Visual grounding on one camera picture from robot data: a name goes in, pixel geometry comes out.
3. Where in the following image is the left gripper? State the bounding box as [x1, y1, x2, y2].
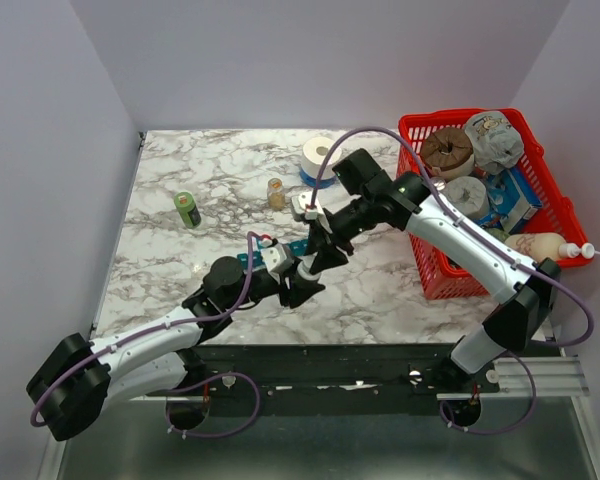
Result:
[223, 255, 326, 310]

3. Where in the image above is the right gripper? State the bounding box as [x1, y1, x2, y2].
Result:
[304, 195, 376, 276]

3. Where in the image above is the teal weekly pill organizer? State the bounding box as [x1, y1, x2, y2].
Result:
[236, 238, 308, 270]

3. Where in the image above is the white pill bottle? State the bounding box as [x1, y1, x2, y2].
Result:
[297, 253, 321, 282]

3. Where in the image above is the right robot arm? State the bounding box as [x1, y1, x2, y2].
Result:
[292, 149, 561, 392]

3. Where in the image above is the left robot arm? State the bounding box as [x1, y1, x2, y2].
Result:
[26, 248, 325, 441]

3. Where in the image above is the blue tape roll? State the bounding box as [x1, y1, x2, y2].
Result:
[299, 170, 337, 189]

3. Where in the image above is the amber glass pill jar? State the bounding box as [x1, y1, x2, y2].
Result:
[267, 178, 286, 211]

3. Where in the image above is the white toilet paper roll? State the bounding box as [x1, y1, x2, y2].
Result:
[300, 136, 342, 181]

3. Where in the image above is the red plastic basket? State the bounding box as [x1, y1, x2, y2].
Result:
[397, 108, 588, 300]

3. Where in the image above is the silver can top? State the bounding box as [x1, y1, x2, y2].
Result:
[430, 177, 447, 192]

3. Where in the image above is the green pill bottle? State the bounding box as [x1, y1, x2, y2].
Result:
[173, 191, 201, 229]

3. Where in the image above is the grey paper roll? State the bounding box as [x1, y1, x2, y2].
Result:
[442, 176, 490, 220]

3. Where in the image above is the brown paper roll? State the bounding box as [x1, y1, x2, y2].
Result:
[420, 127, 474, 181]

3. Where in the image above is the green round object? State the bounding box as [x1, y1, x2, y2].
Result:
[484, 228, 509, 242]

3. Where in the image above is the blue cardboard box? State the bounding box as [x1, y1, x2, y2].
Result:
[483, 166, 543, 234]

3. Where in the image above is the grey crumpled printed bag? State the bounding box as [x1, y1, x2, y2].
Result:
[464, 110, 524, 175]

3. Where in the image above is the cream squeeze bottle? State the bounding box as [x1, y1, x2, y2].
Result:
[505, 233, 600, 262]

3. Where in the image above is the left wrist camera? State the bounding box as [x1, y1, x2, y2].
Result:
[260, 238, 294, 275]

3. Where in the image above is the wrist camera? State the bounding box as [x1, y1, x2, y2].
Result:
[260, 238, 294, 275]
[291, 192, 326, 223]

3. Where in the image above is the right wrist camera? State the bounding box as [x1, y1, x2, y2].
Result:
[291, 192, 326, 223]

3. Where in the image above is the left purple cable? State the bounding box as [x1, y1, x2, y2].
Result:
[29, 230, 261, 439]

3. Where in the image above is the purple cable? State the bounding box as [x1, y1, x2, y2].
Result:
[305, 125, 595, 435]
[29, 230, 261, 439]

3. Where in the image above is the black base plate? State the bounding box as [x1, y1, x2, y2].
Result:
[82, 342, 566, 417]

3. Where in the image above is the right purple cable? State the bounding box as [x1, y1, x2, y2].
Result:
[305, 125, 595, 435]

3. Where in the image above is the aluminium rail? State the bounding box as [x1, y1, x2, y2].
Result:
[139, 355, 591, 402]

